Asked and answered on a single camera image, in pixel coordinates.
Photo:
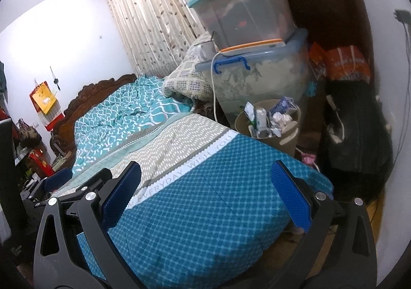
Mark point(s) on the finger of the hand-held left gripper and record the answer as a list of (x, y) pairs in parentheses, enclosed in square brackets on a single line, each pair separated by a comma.
[(59, 178), (90, 183)]

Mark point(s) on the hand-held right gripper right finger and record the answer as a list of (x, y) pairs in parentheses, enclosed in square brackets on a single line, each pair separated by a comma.
[(290, 195)]

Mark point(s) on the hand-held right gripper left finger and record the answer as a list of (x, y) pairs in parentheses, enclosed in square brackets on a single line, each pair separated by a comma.
[(123, 194)]

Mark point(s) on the beige trash bin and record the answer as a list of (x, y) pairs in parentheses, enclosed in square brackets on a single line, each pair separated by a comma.
[(282, 142)]

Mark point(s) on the dark blue milk carton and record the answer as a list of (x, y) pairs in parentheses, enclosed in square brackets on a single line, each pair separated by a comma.
[(284, 105)]

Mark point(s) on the green white wrapper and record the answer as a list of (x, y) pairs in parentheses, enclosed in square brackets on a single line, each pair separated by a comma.
[(249, 110)]

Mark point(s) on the stack of papers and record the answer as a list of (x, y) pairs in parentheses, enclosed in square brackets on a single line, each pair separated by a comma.
[(62, 162)]

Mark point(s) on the brown handbag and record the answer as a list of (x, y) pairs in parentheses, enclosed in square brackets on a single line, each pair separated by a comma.
[(27, 133)]

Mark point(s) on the teal patterned blanket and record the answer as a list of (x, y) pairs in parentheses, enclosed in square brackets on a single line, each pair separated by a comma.
[(122, 109)]

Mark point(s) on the blue beige printed quilt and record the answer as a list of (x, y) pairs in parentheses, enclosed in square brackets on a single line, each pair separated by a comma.
[(208, 195)]

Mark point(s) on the black bag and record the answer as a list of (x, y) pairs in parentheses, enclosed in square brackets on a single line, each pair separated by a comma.
[(359, 134)]

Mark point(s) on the hanging keys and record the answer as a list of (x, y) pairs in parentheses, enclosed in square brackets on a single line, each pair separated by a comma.
[(57, 83)]

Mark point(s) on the carved wooden headboard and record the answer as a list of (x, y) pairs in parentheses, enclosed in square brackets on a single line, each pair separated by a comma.
[(96, 86)]

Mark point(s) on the clear storage box blue latch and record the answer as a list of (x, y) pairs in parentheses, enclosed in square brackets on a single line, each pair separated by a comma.
[(273, 80)]

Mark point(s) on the patterned beige pillow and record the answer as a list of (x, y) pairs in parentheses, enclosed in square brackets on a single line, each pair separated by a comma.
[(186, 83)]

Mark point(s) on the orange white plastic bag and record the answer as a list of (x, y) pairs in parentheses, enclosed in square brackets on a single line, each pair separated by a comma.
[(346, 60)]

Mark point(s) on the white orange-edged lid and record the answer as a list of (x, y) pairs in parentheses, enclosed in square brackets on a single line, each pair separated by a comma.
[(253, 45)]

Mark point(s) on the leaf print curtain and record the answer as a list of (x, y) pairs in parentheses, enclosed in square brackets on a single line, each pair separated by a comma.
[(144, 12)]

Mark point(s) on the clear storage box teal lid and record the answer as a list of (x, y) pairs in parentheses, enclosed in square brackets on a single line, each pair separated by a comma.
[(244, 15)]

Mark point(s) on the red yellow wall calendar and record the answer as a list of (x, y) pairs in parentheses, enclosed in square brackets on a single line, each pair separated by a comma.
[(43, 99)]

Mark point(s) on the black wall adapter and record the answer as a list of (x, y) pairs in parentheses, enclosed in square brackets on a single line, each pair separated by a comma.
[(403, 15)]

